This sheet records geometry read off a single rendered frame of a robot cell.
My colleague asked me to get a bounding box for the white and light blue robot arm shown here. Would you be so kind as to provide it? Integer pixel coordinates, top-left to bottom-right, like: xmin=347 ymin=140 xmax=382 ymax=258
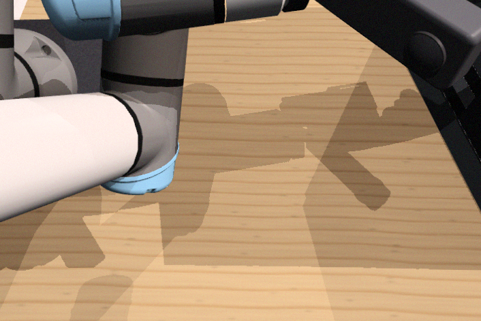
xmin=0 ymin=0 xmax=481 ymax=222

